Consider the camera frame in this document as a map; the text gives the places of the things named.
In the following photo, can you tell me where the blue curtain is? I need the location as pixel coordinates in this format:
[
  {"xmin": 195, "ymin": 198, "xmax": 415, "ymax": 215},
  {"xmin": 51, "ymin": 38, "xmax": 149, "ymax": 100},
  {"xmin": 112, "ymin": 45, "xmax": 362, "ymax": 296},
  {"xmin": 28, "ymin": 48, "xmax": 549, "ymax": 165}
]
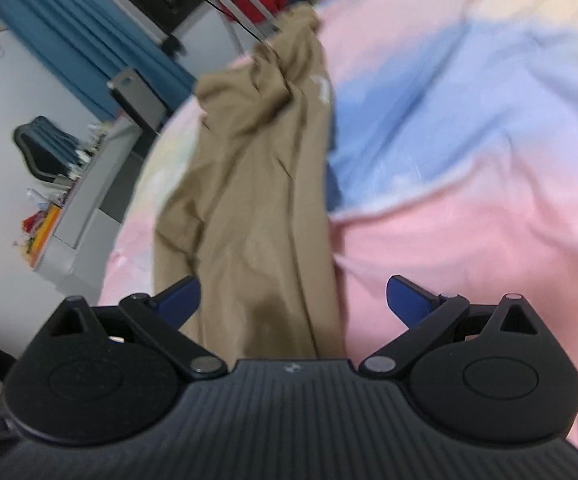
[{"xmin": 0, "ymin": 0, "xmax": 197, "ymax": 122}]

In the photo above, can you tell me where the wavy-framed mirror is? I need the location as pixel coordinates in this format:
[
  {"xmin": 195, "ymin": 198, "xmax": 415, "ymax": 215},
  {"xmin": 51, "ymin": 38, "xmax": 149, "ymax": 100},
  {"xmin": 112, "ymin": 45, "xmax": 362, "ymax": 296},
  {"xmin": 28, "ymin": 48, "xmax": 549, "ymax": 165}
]
[{"xmin": 13, "ymin": 116, "xmax": 82, "ymax": 183}]

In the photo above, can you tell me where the pastel tie-dye blanket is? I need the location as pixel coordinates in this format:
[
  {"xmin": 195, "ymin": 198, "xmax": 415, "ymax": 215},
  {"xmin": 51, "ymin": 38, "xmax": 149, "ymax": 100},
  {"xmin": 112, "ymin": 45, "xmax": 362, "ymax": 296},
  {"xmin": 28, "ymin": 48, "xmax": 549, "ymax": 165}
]
[{"xmin": 96, "ymin": 0, "xmax": 578, "ymax": 466}]

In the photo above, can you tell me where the garment steamer stand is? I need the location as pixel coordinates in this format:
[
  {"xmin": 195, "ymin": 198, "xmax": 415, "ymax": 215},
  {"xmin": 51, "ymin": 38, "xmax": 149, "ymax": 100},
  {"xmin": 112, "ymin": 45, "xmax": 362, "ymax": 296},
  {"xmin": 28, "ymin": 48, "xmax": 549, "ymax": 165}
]
[{"xmin": 196, "ymin": 0, "xmax": 282, "ymax": 42}]

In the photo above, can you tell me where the tan printed garment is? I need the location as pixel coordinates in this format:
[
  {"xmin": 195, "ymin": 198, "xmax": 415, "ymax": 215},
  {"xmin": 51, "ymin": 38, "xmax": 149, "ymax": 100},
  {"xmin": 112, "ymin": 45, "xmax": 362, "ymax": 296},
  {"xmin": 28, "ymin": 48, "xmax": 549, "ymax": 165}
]
[{"xmin": 153, "ymin": 2, "xmax": 347, "ymax": 361}]

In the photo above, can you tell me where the row of cosmetic bottles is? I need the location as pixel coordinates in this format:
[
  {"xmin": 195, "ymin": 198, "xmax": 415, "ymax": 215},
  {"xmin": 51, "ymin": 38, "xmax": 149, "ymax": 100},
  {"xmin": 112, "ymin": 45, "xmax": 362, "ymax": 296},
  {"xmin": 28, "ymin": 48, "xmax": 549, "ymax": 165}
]
[{"xmin": 66, "ymin": 122, "xmax": 112, "ymax": 181}]

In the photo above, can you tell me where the orange box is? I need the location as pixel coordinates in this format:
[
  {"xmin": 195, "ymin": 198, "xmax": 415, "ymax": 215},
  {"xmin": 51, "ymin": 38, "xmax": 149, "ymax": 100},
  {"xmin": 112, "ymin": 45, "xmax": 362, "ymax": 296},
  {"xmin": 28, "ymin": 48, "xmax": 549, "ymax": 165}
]
[{"xmin": 28, "ymin": 205, "xmax": 63, "ymax": 267}]

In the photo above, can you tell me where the white dressing table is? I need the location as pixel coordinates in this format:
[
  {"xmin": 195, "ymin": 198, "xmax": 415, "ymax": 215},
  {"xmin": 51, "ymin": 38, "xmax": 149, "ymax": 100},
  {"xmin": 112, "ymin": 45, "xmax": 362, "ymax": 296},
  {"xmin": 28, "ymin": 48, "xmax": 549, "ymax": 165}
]
[{"xmin": 32, "ymin": 117, "xmax": 145, "ymax": 288}]

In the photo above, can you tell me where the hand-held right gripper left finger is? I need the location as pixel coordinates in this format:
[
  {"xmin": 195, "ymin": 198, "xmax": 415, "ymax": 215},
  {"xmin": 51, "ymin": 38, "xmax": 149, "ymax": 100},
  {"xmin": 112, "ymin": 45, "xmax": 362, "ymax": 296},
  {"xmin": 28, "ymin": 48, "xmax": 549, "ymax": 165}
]
[{"xmin": 48, "ymin": 275, "xmax": 228, "ymax": 379}]

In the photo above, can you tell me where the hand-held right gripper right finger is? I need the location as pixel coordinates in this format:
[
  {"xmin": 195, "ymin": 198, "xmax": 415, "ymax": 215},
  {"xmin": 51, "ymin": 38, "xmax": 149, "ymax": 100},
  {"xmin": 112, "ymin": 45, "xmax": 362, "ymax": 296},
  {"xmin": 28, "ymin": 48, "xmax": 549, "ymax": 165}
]
[{"xmin": 360, "ymin": 275, "xmax": 542, "ymax": 378}]

